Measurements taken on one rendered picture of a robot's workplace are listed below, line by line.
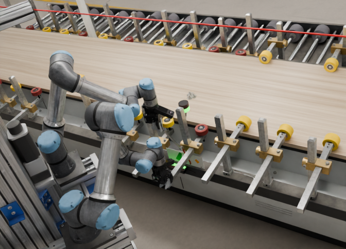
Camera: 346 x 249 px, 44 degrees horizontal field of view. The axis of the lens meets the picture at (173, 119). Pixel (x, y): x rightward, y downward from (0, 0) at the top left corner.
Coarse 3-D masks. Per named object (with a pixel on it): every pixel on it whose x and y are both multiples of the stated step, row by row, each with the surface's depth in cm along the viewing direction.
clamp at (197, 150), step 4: (180, 144) 262; (184, 144) 259; (192, 144) 258; (196, 144) 257; (200, 144) 256; (184, 148) 261; (196, 148) 255; (200, 148) 256; (196, 152) 257; (200, 152) 257
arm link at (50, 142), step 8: (40, 136) 227; (48, 136) 226; (56, 136) 225; (40, 144) 223; (48, 144) 222; (56, 144) 224; (48, 152) 224; (56, 152) 225; (64, 152) 230; (48, 160) 228; (56, 160) 228
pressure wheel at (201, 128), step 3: (198, 126) 264; (201, 126) 263; (204, 126) 263; (195, 129) 262; (198, 129) 262; (201, 129) 262; (204, 129) 261; (207, 129) 262; (198, 132) 261; (201, 132) 260; (204, 132) 260; (207, 132) 263; (198, 135) 262; (201, 135) 261; (204, 135) 262
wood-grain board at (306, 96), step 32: (0, 32) 449; (32, 32) 432; (0, 64) 390; (32, 64) 377; (96, 64) 353; (128, 64) 342; (160, 64) 332; (192, 64) 323; (224, 64) 314; (256, 64) 305; (288, 64) 297; (160, 96) 299; (224, 96) 283; (256, 96) 276; (288, 96) 270; (320, 96) 263; (256, 128) 253; (320, 128) 242
